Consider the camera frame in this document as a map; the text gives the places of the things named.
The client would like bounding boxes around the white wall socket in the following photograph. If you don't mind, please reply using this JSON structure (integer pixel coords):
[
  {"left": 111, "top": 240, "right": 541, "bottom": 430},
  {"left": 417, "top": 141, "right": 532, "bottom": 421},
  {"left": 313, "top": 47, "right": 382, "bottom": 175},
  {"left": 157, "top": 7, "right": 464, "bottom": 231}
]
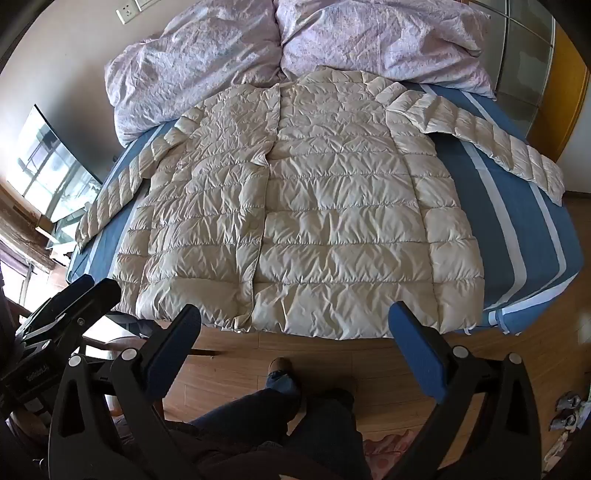
[{"left": 115, "top": 0, "right": 140, "bottom": 25}]

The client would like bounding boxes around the wooden wardrobe with glass panels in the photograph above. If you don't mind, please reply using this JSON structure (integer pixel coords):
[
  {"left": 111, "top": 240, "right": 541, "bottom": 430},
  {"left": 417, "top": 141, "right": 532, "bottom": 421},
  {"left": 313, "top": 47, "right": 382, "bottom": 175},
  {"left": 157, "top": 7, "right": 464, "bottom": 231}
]
[{"left": 480, "top": 0, "right": 591, "bottom": 195}]

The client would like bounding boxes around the lilac floral pillow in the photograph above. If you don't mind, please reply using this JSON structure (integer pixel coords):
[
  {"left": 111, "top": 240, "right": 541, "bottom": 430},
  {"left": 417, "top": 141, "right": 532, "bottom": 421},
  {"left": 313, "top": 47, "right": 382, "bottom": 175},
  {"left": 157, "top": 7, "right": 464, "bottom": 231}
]
[
  {"left": 274, "top": 0, "right": 498, "bottom": 99},
  {"left": 104, "top": 0, "right": 283, "bottom": 145}
]

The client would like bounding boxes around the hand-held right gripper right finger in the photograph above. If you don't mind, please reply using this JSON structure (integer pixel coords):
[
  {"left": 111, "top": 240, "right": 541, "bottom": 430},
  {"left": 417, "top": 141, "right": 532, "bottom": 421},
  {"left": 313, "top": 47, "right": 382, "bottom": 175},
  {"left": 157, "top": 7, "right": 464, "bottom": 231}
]
[{"left": 388, "top": 302, "right": 541, "bottom": 480}]

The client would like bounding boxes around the cream quilted down jacket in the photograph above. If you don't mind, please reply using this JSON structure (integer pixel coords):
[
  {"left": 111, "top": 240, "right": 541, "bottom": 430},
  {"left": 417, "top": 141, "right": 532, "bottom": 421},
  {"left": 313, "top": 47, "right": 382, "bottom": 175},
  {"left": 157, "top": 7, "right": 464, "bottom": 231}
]
[{"left": 75, "top": 65, "right": 566, "bottom": 341}]

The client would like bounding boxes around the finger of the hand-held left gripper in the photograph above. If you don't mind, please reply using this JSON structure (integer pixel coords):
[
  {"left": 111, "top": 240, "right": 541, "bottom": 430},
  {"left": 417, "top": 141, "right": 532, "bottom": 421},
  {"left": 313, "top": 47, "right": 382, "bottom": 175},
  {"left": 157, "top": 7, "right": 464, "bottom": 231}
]
[
  {"left": 17, "top": 274, "right": 94, "bottom": 332},
  {"left": 20, "top": 279, "right": 122, "bottom": 360}
]

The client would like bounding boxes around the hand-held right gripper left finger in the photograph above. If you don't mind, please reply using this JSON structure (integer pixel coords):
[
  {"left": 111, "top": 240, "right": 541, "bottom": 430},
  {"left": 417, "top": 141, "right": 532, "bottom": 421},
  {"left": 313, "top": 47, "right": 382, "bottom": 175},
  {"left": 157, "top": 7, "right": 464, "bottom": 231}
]
[{"left": 48, "top": 304, "right": 203, "bottom": 480}]

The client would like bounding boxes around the person's right leg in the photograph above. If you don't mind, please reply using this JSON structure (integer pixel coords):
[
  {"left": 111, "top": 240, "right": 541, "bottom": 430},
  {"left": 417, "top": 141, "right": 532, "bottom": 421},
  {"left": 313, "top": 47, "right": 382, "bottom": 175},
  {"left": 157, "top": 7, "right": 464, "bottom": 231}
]
[{"left": 285, "top": 388, "right": 372, "bottom": 480}]

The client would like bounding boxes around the tan slipper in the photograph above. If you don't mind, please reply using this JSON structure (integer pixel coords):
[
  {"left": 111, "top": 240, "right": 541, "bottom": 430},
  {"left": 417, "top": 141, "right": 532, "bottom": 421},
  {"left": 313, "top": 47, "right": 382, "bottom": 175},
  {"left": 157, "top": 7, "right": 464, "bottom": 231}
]
[{"left": 267, "top": 356, "right": 295, "bottom": 377}]

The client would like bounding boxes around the flat screen television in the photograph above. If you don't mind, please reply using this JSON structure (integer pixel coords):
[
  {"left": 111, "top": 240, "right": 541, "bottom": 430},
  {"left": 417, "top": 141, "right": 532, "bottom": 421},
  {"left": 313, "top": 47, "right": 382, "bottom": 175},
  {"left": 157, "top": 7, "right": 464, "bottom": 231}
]
[{"left": 6, "top": 104, "right": 105, "bottom": 223}]

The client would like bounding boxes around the person's left leg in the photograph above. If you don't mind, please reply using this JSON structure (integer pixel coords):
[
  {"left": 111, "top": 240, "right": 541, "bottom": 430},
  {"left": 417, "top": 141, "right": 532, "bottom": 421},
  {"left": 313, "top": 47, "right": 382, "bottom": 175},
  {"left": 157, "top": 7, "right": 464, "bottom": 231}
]
[{"left": 188, "top": 369, "right": 303, "bottom": 480}]

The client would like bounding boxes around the grey shoe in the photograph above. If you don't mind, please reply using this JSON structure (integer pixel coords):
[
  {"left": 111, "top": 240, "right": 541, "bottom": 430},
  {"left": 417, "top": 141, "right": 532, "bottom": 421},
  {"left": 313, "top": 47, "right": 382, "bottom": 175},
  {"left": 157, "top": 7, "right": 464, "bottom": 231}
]
[
  {"left": 555, "top": 391, "right": 583, "bottom": 414},
  {"left": 549, "top": 411, "right": 578, "bottom": 433}
]

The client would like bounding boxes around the person's leg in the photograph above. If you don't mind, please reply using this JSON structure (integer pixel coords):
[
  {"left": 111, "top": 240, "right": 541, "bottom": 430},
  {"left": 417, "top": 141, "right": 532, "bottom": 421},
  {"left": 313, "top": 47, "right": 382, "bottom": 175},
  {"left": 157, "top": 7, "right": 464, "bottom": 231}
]
[
  {"left": 188, "top": 369, "right": 303, "bottom": 480},
  {"left": 285, "top": 388, "right": 372, "bottom": 480}
]

